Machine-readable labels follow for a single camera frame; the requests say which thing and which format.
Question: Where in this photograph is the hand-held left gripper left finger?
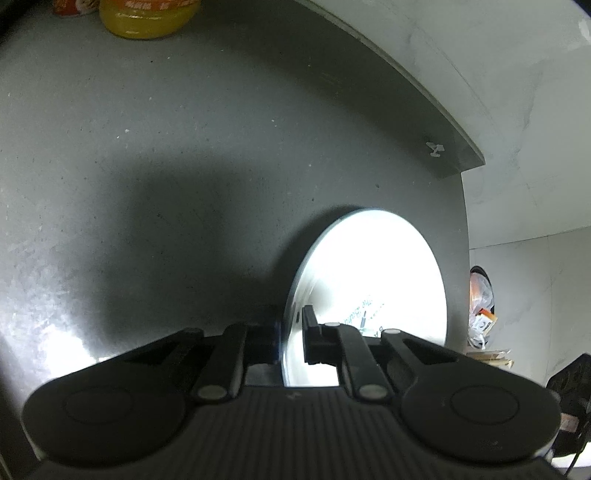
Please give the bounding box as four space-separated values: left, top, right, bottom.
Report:
117 323 281 403

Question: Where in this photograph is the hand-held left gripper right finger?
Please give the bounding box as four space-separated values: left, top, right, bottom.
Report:
301 305 463 404

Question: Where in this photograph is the small white printed plate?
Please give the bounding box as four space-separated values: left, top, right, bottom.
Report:
280 209 448 387

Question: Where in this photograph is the flat cardboard piece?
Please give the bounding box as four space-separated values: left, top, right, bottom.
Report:
466 346 514 370

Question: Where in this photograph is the trash bag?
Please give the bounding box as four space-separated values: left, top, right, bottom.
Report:
467 265 499 349

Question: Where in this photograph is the orange juice bottle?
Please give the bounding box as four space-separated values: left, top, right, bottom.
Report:
99 0 202 38

